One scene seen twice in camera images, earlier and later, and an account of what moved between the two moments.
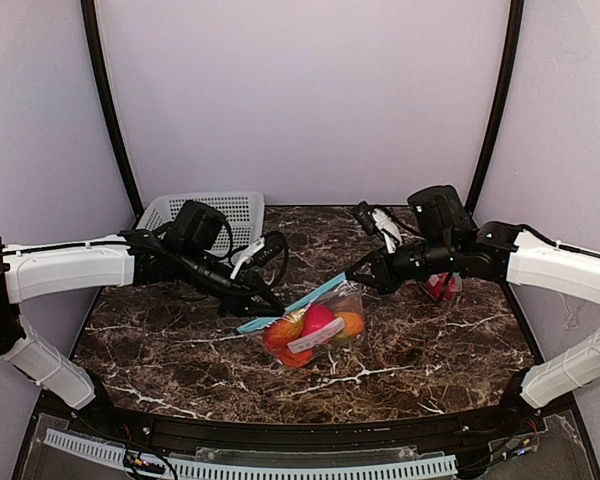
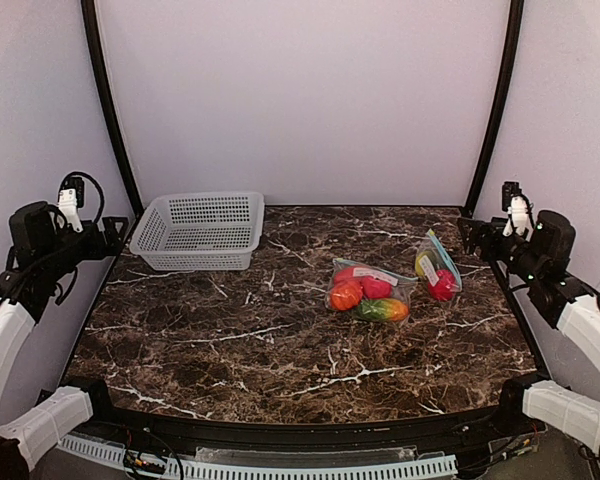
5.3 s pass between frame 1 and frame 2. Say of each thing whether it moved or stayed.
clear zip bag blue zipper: moved
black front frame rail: stayed
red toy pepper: moved
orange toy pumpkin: moved
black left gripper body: moved
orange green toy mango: moved
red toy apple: stayed
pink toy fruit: moved
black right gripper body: moved
